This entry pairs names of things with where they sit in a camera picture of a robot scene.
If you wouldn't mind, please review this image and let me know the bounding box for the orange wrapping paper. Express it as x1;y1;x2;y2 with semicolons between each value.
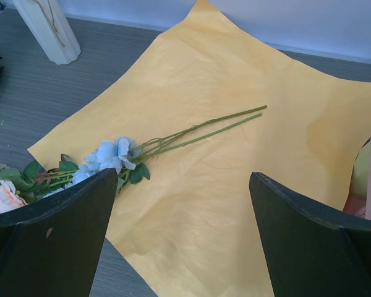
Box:
29;1;371;296

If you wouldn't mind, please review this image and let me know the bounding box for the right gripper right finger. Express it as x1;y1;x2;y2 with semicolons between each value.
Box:
249;172;371;296

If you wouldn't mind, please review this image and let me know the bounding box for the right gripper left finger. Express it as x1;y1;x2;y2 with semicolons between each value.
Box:
0;169;117;296

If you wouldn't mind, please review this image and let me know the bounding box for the blue flower stem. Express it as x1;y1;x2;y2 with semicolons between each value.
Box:
43;105;268;199

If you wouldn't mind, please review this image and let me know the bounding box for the peach flower stem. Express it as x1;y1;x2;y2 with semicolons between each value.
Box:
0;154;79;214

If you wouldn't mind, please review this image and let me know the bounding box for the white ribbed vase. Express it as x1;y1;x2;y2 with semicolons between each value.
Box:
13;0;81;65

